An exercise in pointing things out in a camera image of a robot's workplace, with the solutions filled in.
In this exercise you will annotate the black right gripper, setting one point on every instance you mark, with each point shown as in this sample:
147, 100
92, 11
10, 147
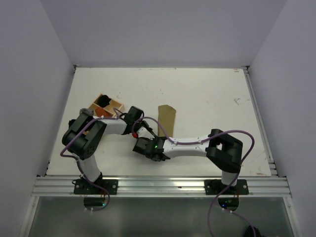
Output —
153, 139

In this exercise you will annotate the orange rolled cloth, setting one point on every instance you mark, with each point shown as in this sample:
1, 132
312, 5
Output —
100, 112

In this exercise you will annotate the black rolled cloth far compartment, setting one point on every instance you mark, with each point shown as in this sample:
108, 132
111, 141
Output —
103, 101

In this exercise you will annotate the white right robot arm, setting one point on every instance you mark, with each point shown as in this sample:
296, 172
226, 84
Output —
223, 151

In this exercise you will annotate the aluminium front rail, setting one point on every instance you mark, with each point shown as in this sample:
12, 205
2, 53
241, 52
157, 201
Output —
166, 187

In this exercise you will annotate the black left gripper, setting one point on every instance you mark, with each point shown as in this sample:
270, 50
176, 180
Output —
144, 122

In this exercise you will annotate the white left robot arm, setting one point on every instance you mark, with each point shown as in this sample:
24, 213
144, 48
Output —
82, 147

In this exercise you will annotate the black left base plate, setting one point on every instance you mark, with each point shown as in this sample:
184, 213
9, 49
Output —
82, 187

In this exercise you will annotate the black object bottom corner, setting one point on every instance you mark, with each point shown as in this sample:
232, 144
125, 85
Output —
252, 232

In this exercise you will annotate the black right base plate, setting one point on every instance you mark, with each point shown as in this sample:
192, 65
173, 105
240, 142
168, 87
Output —
215, 186

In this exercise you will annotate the grey striped rolled cloth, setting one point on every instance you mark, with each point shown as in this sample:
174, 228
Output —
89, 112

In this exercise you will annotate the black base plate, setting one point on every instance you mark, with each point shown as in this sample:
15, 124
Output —
82, 187
215, 186

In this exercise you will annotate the black rolled cloth near compartment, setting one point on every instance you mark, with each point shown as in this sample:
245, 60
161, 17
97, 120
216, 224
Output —
70, 124

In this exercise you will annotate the olive and cream underwear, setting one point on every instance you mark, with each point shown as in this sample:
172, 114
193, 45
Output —
166, 118

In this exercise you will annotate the wooden divided organizer box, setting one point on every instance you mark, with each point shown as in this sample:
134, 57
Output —
110, 109

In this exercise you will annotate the black rolled cloth compartment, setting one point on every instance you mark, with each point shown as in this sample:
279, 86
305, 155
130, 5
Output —
70, 124
103, 101

